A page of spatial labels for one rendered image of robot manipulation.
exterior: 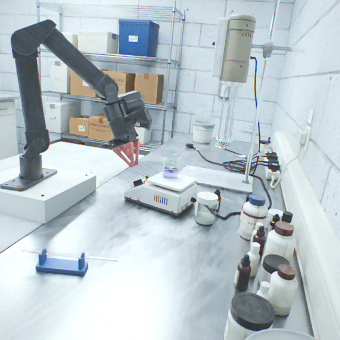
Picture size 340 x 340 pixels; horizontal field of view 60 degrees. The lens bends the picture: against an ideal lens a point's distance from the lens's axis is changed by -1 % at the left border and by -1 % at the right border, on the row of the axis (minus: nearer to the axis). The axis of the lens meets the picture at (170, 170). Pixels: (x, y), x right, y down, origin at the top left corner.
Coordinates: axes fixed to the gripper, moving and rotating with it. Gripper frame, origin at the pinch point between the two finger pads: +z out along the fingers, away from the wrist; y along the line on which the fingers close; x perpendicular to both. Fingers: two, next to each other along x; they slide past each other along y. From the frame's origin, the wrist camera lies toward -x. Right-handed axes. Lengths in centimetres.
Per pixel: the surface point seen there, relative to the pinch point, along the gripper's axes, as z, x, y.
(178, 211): 17.7, -10.6, -6.8
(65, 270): 14.8, 3.7, -41.1
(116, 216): 12.2, 4.4, -14.2
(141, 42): -104, 34, 194
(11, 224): 3.3, 23.9, -30.3
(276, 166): 24, -41, 48
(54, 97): -108, 171, 232
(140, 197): 10.4, -0.1, -4.6
